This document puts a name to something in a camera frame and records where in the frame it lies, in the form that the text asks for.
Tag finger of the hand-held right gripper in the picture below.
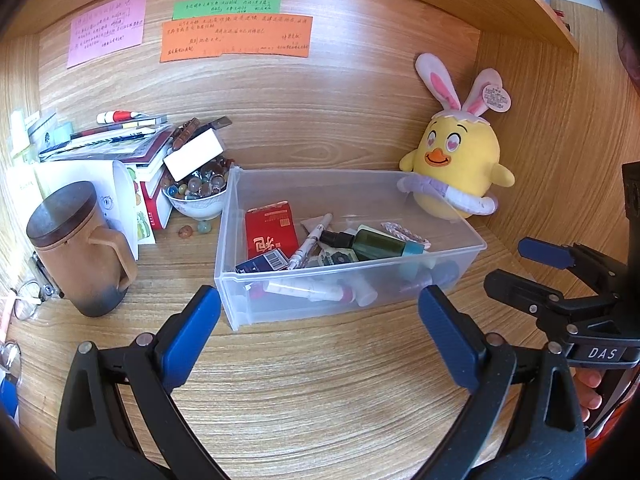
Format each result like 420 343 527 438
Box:
517 236 626 301
483 269 601 341

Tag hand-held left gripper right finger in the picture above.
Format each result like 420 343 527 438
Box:
417 285 587 480

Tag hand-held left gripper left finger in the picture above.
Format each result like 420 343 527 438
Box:
55 285 222 480

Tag blue staple box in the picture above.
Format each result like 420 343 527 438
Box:
235 251 291 275

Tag green glass bottle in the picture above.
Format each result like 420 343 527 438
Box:
320 226 408 262

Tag pink braided bracelet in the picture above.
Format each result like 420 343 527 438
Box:
380 220 432 247

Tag beige lipstick tube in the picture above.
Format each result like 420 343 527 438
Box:
262 280 356 303

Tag red envelope packet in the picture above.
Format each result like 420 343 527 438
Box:
244 201 300 261

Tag mahjong tile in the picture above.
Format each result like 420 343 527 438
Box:
317 250 358 267

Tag white pen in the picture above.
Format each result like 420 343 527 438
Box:
287 212 335 271

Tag clear plastic storage box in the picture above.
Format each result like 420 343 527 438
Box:
214 167 488 332

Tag person's right hand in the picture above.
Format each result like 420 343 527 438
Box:
572 367 606 426

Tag yellow chick plush toy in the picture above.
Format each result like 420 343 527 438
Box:
398 52 516 220

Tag white bowl of glass marbles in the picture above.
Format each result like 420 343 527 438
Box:
161 157 236 221

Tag red and white carton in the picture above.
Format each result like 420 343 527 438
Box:
140 180 173 231

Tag brown ceramic mug with lid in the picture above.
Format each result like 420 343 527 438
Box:
26 181 139 318

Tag black pens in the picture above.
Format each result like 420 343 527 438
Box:
30 255 66 301

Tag eyeglasses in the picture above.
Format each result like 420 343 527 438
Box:
0 280 41 371

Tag white rectangular box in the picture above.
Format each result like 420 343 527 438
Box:
163 129 225 181

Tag pink pen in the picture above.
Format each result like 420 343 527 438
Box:
0 295 16 341

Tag stack of books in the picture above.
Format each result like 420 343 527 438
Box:
40 115 176 181

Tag dark red cloth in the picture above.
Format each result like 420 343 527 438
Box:
617 25 640 86

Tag red and white marker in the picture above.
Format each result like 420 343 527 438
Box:
96 109 151 124

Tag wooden shelf board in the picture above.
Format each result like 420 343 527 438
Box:
0 0 581 53

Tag white cosmetic box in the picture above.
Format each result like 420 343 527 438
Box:
27 110 58 161

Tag orange sticky note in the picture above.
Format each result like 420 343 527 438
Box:
160 13 314 63

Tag pink sticky note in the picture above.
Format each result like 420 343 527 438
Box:
66 0 148 69

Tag green sticky note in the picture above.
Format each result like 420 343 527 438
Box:
172 0 282 21

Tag blue lanyard card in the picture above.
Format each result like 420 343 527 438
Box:
0 375 21 426

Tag brown leather watch strap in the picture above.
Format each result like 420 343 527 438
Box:
170 117 201 153

